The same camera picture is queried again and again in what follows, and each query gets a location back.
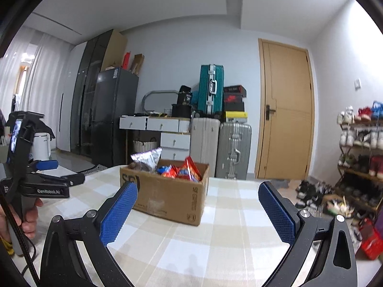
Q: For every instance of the purple snack bag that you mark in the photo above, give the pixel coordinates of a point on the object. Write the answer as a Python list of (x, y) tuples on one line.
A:
[(146, 161)]

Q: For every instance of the silver suitcase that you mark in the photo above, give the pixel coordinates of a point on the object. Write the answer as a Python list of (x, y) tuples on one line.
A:
[(233, 151)]

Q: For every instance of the red gift bag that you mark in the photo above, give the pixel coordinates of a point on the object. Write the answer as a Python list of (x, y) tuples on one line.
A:
[(371, 240)]

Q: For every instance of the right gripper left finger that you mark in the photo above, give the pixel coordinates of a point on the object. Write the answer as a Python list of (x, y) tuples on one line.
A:
[(62, 264)]

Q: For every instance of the teal suitcase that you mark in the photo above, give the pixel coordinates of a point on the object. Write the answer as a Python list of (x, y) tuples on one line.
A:
[(211, 88)]

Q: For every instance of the stacked shoe boxes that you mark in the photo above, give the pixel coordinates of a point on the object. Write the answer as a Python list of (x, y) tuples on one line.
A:
[(233, 104)]

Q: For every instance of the black refrigerator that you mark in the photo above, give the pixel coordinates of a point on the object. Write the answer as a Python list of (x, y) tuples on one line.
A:
[(115, 96)]

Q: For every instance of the woven laundry basket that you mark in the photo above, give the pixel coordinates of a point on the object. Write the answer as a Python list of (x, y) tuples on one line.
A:
[(145, 146)]

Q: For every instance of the red chip bag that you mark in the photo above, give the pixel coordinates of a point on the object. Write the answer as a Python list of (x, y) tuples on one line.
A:
[(189, 171)]

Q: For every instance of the checkered tablecloth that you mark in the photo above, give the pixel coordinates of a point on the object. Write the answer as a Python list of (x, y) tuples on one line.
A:
[(235, 244)]

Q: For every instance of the red Oreo pack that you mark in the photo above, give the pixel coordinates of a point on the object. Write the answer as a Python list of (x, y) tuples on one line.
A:
[(168, 171)]

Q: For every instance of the black bag on desk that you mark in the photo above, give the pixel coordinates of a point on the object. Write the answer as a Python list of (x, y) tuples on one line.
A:
[(182, 108)]

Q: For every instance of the wooden shoe rack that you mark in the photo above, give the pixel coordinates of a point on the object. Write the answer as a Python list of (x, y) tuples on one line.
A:
[(360, 162)]

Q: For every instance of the beige suitcase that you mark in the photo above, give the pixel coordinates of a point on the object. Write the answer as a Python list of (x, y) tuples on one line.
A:
[(204, 142)]

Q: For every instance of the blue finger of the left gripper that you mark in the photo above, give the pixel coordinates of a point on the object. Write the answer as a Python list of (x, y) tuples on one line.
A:
[(44, 165)]

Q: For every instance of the person's left hand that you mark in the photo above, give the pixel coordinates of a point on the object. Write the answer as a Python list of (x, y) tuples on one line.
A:
[(28, 224)]

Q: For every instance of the wooden door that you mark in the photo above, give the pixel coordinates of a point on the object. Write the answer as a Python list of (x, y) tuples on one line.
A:
[(287, 112)]

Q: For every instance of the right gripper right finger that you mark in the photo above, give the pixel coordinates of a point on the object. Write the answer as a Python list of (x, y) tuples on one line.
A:
[(334, 264)]

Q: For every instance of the white drawer desk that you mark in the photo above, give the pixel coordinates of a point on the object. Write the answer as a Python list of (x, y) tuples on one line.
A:
[(172, 134)]

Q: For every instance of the cardboard SF box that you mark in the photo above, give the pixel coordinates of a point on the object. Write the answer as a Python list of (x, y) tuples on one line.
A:
[(173, 199)]

